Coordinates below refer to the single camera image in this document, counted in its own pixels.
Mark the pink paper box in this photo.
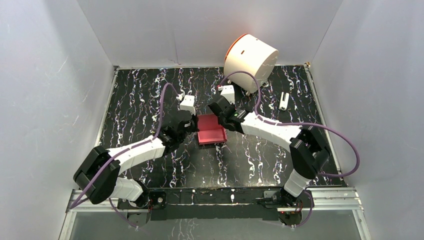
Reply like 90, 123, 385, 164
197, 114, 227, 145

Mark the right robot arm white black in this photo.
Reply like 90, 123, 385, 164
208, 96, 332, 207

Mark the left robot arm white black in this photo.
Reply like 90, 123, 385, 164
71, 110, 199, 208

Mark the small white plastic clip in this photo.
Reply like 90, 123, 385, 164
278, 92, 290, 111

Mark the white cylindrical container orange rim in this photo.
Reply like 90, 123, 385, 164
223, 34, 279, 94

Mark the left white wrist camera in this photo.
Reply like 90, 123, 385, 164
176, 94, 196, 115

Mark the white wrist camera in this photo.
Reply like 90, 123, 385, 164
176, 94, 196, 115
218, 84, 235, 105

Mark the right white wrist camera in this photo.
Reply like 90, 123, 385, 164
218, 84, 235, 105

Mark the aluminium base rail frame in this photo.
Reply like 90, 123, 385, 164
59, 186, 371, 240

